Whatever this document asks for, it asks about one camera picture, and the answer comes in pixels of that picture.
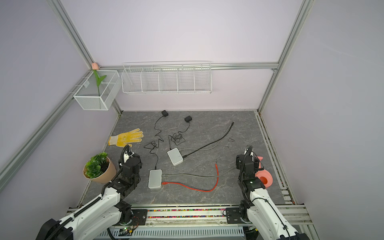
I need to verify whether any white network switch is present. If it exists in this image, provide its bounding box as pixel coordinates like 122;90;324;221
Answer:
167;148;184;166
148;169;163;190

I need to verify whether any red ethernet cable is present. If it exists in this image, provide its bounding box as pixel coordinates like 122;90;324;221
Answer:
161;162;220;193

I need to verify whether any black power adapter cable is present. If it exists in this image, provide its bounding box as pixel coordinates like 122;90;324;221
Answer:
167;115;193;151
143;109;170;170

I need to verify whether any black ethernet cable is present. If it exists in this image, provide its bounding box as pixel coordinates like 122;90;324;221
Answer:
182;121;235;159

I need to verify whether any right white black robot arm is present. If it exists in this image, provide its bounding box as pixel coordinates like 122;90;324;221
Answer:
236;150;309;240

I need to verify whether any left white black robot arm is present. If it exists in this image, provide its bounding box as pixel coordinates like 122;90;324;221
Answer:
36;153;142;240

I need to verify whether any pink watering can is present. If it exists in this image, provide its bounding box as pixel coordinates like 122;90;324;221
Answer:
255;156;273;189

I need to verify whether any green potted plant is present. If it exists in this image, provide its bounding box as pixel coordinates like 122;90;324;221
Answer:
83;152;117;184

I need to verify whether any yellow work glove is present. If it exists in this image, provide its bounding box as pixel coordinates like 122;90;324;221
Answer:
108;129;144;148

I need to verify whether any small white mesh basket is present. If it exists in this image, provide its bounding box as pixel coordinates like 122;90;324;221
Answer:
74;70;122;111

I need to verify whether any artificial pink tulip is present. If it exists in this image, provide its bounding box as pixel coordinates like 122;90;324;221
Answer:
92;63;107;97

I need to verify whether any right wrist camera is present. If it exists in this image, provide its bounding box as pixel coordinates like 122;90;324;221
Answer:
245;145;254;157

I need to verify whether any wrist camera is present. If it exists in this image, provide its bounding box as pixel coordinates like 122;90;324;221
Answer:
122;145;134;162
245;145;254;157

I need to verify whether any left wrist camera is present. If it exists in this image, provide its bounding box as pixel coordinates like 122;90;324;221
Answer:
122;145;134;162

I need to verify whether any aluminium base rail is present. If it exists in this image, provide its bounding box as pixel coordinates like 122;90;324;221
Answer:
56;204;314;240

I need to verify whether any long white wire basket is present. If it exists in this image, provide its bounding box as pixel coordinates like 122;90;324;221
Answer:
122;61;213;94

